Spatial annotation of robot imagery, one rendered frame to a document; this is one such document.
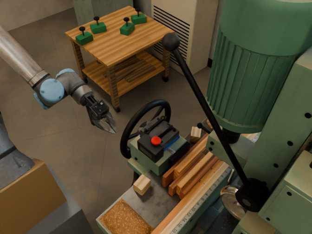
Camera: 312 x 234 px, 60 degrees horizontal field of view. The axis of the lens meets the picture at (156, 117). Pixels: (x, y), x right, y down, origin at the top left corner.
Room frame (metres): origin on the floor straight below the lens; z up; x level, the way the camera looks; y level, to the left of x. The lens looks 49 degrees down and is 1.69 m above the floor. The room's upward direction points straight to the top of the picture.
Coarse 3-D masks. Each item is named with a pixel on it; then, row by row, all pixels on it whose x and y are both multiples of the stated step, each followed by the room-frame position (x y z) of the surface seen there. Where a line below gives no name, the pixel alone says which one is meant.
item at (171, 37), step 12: (168, 36) 0.44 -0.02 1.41; (168, 48) 0.43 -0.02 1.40; (180, 60) 0.42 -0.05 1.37; (192, 84) 0.40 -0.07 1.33; (204, 108) 0.37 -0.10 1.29; (216, 120) 0.36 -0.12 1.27; (216, 132) 0.34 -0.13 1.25; (228, 144) 0.33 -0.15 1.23; (228, 156) 0.32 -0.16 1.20; (240, 168) 0.30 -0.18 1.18; (252, 180) 0.29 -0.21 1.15; (240, 192) 0.26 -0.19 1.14; (252, 192) 0.26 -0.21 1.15; (264, 192) 0.26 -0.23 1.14; (240, 204) 0.25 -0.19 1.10; (252, 204) 0.24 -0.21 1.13
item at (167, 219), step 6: (216, 162) 0.46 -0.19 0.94; (222, 162) 0.46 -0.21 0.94; (192, 192) 0.36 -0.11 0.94; (186, 198) 0.34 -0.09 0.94; (180, 204) 0.32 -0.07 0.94; (174, 210) 0.30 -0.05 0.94; (180, 210) 0.30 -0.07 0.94; (168, 216) 0.29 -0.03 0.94; (174, 216) 0.29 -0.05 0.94; (162, 222) 0.27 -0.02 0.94; (168, 222) 0.27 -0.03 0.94; (156, 228) 0.25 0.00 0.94; (162, 228) 0.25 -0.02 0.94
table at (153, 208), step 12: (204, 120) 0.67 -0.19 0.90; (204, 132) 0.61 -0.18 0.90; (192, 144) 0.56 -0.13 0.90; (132, 168) 0.49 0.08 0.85; (156, 180) 0.42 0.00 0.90; (132, 192) 0.38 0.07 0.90; (156, 192) 0.38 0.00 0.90; (168, 192) 0.38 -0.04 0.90; (132, 204) 0.34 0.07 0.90; (144, 204) 0.34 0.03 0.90; (156, 204) 0.34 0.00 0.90; (168, 204) 0.34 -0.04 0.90; (144, 216) 0.30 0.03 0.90; (156, 216) 0.30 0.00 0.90
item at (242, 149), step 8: (208, 136) 0.47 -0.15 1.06; (216, 136) 0.47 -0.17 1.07; (240, 136) 0.47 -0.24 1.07; (208, 144) 0.47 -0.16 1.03; (216, 144) 0.45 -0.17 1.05; (232, 144) 0.44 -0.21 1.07; (240, 144) 0.44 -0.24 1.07; (248, 144) 0.44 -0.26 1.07; (216, 152) 0.45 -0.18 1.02; (224, 152) 0.43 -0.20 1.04; (240, 152) 0.41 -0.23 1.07; (248, 152) 0.41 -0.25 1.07; (224, 160) 0.43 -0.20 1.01; (240, 160) 0.40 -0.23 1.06
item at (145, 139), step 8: (152, 120) 0.59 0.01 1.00; (144, 128) 0.55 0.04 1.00; (160, 128) 0.55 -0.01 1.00; (144, 136) 0.51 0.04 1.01; (152, 136) 0.52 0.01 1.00; (168, 136) 0.52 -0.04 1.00; (176, 136) 0.54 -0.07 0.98; (144, 144) 0.48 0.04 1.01; (152, 144) 0.48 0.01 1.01; (160, 144) 0.49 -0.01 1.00; (168, 144) 0.51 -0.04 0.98; (144, 152) 0.47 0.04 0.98; (152, 152) 0.45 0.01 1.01; (160, 152) 0.46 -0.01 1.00; (152, 160) 0.45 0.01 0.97
